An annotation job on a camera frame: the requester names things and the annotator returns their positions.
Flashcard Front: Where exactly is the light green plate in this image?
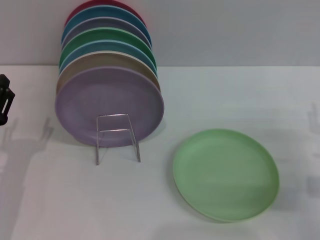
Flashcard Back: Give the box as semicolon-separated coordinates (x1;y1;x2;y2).
172;128;280;223

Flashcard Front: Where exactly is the purple plate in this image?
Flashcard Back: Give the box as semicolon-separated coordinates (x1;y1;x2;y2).
54;66;165;148

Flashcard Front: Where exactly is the beige plate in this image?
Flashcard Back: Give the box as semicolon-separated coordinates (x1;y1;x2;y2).
56;50;161;96

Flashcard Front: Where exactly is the maroon red plate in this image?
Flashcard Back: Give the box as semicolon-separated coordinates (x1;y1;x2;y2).
63;0;146;30

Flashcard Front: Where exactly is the light blue plate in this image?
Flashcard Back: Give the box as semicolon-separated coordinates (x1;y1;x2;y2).
58;39;159;76

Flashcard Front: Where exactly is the dark green plate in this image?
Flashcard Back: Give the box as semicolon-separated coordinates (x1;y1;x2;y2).
59;27;158;71

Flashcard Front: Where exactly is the grey lavender plate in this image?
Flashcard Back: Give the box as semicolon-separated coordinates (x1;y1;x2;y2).
61;16;152;51

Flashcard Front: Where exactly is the teal blue plate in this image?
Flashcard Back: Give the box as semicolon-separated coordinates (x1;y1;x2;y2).
61;4;153;48

